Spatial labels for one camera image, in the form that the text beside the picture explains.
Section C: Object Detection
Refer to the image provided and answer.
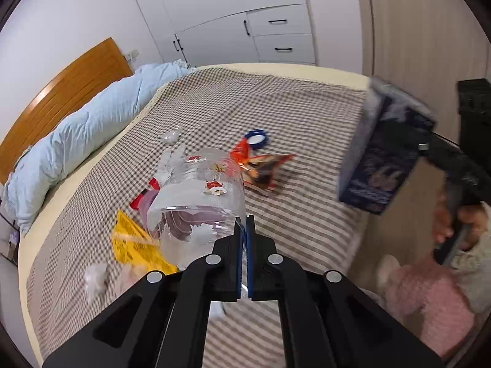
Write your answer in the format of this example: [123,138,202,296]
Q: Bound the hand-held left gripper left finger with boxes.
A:
[41,215,246,368]

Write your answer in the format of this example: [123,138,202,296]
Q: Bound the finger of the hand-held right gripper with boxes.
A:
[384,121,432,158]

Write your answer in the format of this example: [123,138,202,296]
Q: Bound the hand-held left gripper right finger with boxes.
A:
[247,215,449,368]

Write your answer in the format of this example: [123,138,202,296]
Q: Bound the dark blue box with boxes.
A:
[338,77,438,215]

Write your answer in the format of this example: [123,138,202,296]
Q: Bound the clear printed plastic cup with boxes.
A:
[146,148,246,273]

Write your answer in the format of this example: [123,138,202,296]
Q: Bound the orange snack bag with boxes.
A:
[229,138,296,192]

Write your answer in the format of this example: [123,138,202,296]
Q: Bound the yellow snack packet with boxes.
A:
[111,210,179,274]

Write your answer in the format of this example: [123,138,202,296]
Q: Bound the red cookie packet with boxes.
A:
[130,178,162,211]

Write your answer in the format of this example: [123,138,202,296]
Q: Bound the blue bottle cap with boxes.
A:
[243,128,269,150]

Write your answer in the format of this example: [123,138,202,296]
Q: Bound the clear plastic bag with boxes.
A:
[83,263,110,303]

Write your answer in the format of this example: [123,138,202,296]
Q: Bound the person's right forearm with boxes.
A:
[450,203,491,315]

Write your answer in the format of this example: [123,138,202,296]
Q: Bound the person's right hand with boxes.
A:
[435,194,491,251]

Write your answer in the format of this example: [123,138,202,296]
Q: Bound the black crate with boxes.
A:
[456,79,491,150]

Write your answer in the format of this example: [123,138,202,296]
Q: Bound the cream mattress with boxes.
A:
[17,63,372,288]

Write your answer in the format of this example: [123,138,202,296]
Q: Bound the beige crumpled wrapper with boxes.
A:
[115,263,150,296]

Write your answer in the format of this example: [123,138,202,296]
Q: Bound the beige door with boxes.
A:
[355,0,491,185]

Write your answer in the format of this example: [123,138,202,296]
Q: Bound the small crumpled clear wrap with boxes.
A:
[157,128,183,146]

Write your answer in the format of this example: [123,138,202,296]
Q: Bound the light blue duvet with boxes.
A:
[4,63,198,234]

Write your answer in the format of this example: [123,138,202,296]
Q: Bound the bedside folding rack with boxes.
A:
[0,215,20,265]

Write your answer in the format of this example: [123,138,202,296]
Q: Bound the white wardrobe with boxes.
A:
[125,0,319,67]

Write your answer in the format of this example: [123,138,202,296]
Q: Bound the wooden headboard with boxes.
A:
[0,37,135,185]

